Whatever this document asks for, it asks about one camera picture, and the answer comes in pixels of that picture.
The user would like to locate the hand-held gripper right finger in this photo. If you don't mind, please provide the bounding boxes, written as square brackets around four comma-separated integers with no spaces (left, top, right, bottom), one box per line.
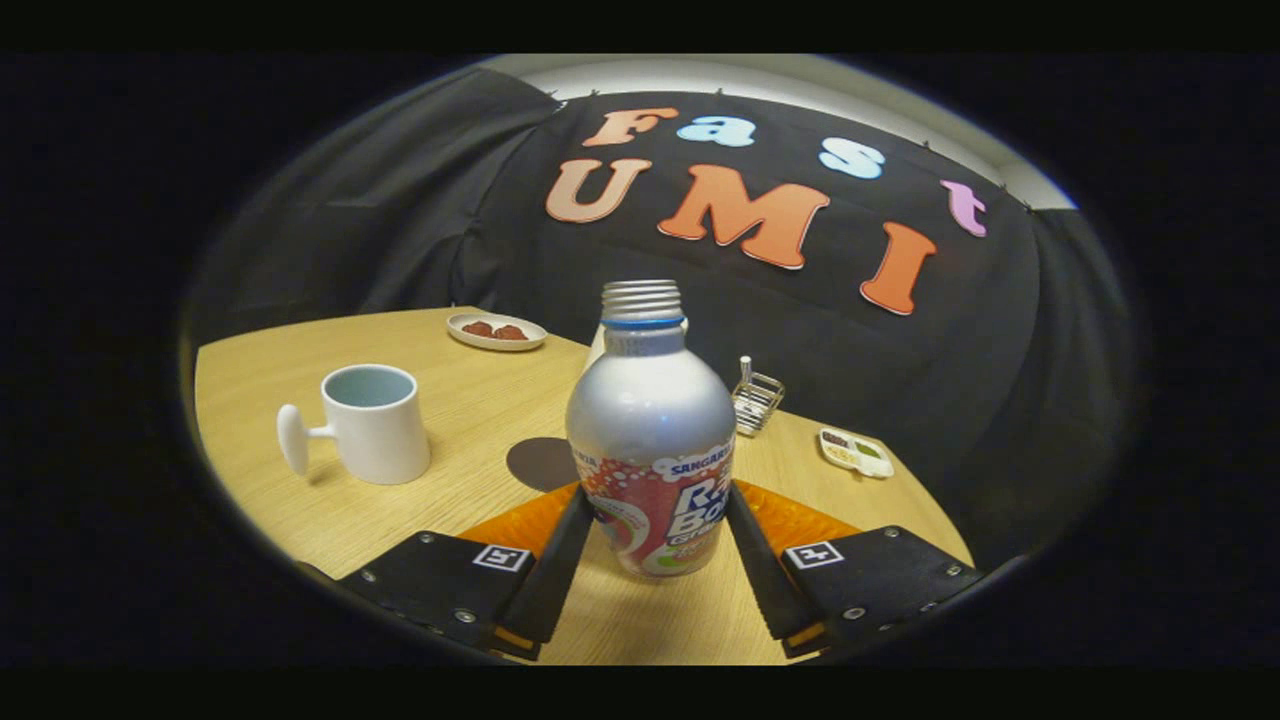
[725,480,988,659]

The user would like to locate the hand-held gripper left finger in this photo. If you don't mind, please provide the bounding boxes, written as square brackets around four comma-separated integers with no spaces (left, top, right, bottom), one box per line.
[335,482,597,663]

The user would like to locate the dark brown round coaster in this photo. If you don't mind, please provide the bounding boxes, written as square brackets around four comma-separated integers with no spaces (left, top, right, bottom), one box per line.
[506,437,581,493]

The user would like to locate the silver juice bottle red label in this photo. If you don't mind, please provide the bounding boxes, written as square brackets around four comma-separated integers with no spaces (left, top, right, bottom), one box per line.
[565,280,738,579]

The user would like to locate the white cup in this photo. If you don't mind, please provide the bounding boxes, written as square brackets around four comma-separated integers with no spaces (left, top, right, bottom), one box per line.
[277,364,432,486]

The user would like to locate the wooden table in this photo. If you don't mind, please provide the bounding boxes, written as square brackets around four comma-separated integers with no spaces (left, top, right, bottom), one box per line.
[193,306,976,666]

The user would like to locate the small white condiment tray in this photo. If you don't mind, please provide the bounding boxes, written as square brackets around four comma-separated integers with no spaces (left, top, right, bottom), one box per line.
[818,427,895,479]

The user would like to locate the white toaster with bread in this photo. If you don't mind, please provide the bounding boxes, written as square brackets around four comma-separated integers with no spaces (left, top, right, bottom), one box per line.
[584,318,691,373]

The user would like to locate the white plate with red food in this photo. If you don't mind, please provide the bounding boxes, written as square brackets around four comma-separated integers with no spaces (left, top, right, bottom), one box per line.
[446,312,548,352]

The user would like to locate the wire basket with cutlery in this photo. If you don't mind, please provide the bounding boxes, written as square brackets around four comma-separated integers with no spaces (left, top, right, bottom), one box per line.
[732,356,786,437]

